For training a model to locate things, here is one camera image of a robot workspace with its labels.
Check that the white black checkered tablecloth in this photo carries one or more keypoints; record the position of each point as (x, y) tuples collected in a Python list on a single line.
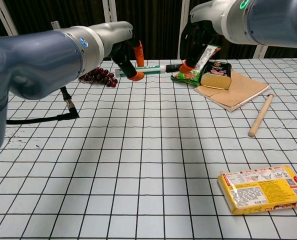
[(151, 162)]

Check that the brown kraft notebook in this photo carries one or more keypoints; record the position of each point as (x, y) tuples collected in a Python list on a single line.
[(241, 92)]

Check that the wooden rolling stick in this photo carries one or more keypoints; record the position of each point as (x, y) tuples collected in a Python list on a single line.
[(261, 115)]

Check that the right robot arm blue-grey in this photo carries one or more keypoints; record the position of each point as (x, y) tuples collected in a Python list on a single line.
[(271, 20)]

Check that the white green marker pen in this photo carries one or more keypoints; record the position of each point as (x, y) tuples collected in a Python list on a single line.
[(153, 69)]

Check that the green snack bag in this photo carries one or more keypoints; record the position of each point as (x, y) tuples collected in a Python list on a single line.
[(188, 76)]

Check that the yellow food package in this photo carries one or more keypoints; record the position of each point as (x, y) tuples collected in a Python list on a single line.
[(263, 191)]

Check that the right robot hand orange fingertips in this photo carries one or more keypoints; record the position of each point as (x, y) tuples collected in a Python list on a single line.
[(208, 20)]

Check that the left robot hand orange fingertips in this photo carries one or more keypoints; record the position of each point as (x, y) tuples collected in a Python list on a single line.
[(116, 35)]

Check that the dark red grape bunch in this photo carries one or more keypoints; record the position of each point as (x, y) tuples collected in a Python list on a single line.
[(101, 77)]

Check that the black gold luncheon meat can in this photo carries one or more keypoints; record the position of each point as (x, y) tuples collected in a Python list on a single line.
[(216, 78)]

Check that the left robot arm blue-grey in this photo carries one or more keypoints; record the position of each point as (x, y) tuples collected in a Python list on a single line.
[(38, 60)]

